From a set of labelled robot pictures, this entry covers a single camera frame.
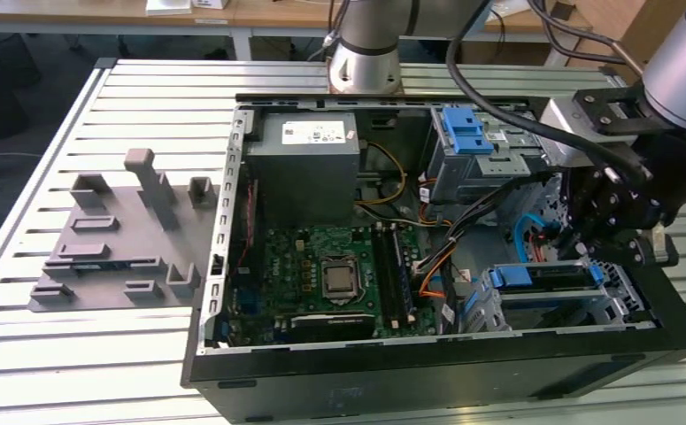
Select hard disk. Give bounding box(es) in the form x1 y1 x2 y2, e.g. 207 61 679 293
492 260 604 293

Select grey disk bay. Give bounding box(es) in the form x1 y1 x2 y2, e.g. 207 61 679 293
481 260 645 331

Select wooden cabinet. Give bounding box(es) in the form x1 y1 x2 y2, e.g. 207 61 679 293
567 0 686 67

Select grey drive cage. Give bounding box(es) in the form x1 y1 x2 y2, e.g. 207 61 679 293
428 105 557 205

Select black RAM slot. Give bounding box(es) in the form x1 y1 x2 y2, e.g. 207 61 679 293
374 224 388 324
384 224 396 325

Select CPU socket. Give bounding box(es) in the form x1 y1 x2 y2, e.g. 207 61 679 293
317 254 364 306

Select silver CPU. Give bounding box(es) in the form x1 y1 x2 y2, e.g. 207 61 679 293
325 267 356 293

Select grey power supply unit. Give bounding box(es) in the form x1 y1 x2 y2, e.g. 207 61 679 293
245 111 361 228

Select black graphics card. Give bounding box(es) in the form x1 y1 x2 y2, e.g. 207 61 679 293
286 312 378 343

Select green motherboard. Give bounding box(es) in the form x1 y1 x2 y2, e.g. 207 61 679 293
223 223 438 346

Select black PC case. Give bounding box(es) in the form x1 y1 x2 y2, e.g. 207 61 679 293
178 91 686 424

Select grey parts rack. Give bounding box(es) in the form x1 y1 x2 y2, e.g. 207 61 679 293
27 148 223 313

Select wooden desk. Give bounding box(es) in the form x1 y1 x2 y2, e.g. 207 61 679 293
0 0 563 67

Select silver wrist camera block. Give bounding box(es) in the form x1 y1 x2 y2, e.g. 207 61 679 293
540 86 675 172

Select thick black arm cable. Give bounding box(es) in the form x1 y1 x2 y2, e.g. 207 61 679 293
446 0 655 182

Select disk power wire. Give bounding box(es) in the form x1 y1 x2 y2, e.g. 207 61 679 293
531 220 563 267

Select blue disk wire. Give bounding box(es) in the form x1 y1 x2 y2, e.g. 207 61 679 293
511 211 557 267

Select black cable bundle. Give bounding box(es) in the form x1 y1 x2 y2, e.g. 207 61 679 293
413 174 548 284

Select red wire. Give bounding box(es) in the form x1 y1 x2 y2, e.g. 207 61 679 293
417 174 440 226

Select yellow wire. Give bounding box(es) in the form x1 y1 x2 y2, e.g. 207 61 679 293
354 140 409 207

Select orange wires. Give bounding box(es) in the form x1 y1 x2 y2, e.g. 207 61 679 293
418 259 460 305

